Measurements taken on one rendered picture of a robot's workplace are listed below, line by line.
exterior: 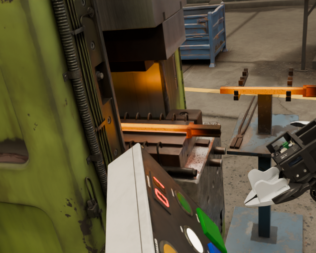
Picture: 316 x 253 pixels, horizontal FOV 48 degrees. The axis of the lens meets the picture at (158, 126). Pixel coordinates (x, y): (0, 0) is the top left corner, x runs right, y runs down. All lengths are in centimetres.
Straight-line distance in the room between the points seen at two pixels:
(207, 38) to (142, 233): 445
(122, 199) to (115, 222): 4
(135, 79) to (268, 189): 83
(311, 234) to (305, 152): 159
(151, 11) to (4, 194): 58
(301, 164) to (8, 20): 59
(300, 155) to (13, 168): 63
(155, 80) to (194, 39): 357
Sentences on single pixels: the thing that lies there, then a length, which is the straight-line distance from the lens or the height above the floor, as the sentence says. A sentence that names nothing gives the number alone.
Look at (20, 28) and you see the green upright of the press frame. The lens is 71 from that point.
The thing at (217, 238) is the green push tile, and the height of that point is 101.
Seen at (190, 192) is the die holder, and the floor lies 87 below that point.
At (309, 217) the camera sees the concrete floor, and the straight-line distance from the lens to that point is 234.
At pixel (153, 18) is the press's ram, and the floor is 139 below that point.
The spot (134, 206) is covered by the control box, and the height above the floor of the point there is 119.
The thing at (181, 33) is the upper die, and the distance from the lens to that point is 107.
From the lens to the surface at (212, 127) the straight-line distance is 111.
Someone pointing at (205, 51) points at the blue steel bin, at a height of 21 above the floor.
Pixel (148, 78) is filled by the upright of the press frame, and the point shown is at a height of 109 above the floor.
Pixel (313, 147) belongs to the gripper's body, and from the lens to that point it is 69.
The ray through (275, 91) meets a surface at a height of 94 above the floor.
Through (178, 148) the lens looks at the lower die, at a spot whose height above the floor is 98.
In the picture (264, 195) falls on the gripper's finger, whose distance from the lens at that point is 71.
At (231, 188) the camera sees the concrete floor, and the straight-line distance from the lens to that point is 251.
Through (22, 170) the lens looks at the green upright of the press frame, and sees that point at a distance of 88.
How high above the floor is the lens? 153
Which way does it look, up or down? 27 degrees down
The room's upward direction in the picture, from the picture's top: 9 degrees counter-clockwise
